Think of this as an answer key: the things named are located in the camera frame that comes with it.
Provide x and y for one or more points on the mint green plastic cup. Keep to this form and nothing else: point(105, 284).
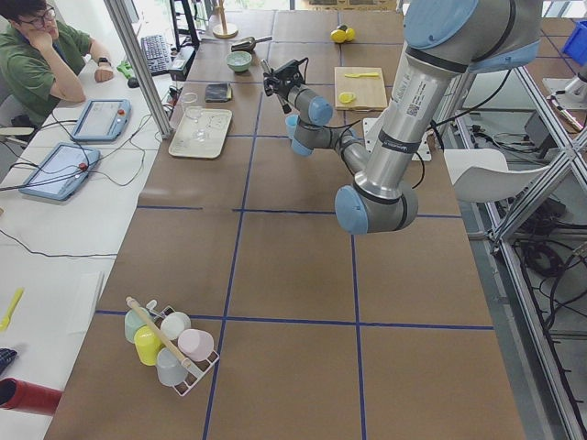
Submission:
point(132, 323)

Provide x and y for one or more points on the green bowl of ice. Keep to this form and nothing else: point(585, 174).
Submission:
point(239, 61)

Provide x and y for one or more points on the grey folded cloth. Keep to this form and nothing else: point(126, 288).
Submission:
point(218, 92)

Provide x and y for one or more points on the stacked lemon slices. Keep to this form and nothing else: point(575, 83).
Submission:
point(347, 97)

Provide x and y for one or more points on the cream bear tray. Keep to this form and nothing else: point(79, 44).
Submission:
point(215, 122)

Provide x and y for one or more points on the steel ice scoop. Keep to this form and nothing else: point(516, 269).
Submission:
point(249, 44)

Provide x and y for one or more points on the aluminium frame post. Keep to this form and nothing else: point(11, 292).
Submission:
point(124, 30)

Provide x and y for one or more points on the yellow plastic cup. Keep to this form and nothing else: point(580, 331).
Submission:
point(147, 345)

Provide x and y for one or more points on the wooden cutting board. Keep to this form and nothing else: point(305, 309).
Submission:
point(370, 92)

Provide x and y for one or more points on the seated person green shirt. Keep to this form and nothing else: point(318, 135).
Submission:
point(41, 58)

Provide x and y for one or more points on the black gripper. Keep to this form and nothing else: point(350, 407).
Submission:
point(282, 92)

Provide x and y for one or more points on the teach pendant tablet near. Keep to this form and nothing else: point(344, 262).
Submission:
point(62, 172)

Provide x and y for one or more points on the white plastic cup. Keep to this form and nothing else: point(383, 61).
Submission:
point(174, 324)

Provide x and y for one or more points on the yellow plastic knife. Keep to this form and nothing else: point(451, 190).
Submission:
point(357, 75)

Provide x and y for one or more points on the yellow lemons pile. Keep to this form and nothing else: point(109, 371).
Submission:
point(343, 34)

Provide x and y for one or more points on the yellow plastic spatula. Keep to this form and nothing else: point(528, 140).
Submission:
point(6, 318)

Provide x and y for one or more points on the grey plastic cup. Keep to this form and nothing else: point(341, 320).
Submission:
point(169, 370)

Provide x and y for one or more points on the teach pendant tablet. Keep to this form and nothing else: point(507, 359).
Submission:
point(62, 172)
point(102, 120)

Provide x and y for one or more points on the wooden round stand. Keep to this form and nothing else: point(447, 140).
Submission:
point(224, 29)

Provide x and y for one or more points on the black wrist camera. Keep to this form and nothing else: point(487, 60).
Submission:
point(292, 71)

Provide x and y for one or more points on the red cylinder tube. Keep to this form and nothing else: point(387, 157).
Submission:
point(26, 397)

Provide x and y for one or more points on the wooden rack handle stick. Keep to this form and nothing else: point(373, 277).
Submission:
point(136, 307)

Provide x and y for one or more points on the black keyboard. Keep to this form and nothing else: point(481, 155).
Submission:
point(157, 54)

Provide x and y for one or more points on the pink plastic cup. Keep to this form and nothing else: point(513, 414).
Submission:
point(196, 344)

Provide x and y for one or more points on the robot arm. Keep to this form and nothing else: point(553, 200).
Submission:
point(442, 39)

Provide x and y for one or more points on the clear wine glass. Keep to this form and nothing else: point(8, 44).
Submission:
point(192, 110)

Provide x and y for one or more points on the teach pendant tablet far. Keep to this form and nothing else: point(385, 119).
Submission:
point(102, 120)

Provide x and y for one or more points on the white wire cup rack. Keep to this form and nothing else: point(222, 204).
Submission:
point(199, 368)

